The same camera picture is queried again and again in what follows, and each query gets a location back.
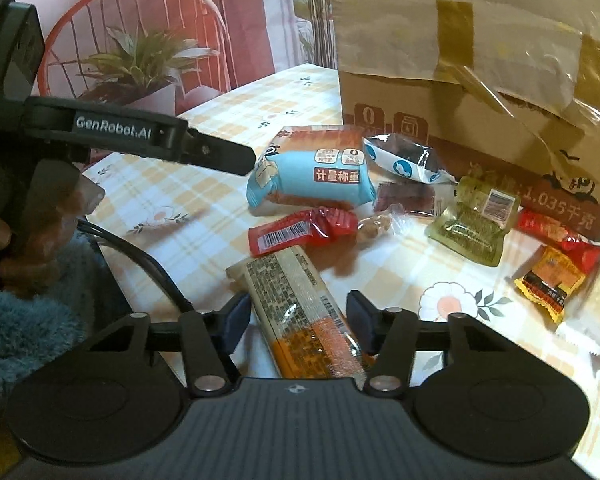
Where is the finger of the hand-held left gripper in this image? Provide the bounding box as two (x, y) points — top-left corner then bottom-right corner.
(181, 127), (257, 177)

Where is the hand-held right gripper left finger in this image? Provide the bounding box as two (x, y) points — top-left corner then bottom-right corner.
(70, 292), (252, 399)

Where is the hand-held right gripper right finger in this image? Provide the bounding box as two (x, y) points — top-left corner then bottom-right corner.
(347, 290), (526, 399)

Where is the long orange snack packet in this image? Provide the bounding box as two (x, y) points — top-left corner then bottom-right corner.
(226, 246), (370, 380)

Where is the clear blue-print snack packet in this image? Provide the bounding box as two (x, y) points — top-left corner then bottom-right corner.
(362, 131), (457, 187)

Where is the cardboard box with plastic liner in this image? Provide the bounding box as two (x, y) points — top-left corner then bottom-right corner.
(327, 0), (600, 247)

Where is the person's left forearm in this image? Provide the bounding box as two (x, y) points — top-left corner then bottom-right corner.
(0, 230), (131, 413)

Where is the person's left hand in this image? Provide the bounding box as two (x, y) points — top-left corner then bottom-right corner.
(0, 180), (98, 302)

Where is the blue bread packet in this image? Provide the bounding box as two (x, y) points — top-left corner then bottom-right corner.
(245, 126), (377, 217)

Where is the clear wrapped nut candy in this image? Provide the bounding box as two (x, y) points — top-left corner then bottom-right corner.
(355, 212), (407, 242)

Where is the red barcode snack packet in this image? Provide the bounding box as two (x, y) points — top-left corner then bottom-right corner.
(248, 206), (359, 259)

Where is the dark red jerky packet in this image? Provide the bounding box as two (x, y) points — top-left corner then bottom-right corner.
(372, 182), (437, 219)

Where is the green vacuum snack packet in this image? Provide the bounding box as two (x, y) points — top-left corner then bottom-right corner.
(426, 176), (522, 267)

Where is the yellow and black snack packet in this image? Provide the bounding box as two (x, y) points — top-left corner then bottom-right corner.
(513, 245), (589, 324)

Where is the small white snack packet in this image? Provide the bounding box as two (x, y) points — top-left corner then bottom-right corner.
(554, 319), (600, 357)

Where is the black cable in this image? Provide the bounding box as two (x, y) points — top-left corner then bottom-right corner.
(75, 217), (197, 314)

